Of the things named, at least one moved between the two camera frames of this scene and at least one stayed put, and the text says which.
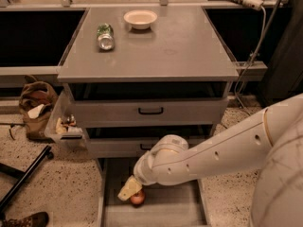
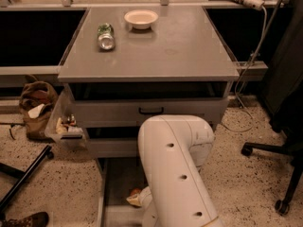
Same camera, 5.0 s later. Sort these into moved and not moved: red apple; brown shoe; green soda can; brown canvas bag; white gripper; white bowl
Moved: white gripper; red apple
Not moved: white bowl; brown canvas bag; green soda can; brown shoe
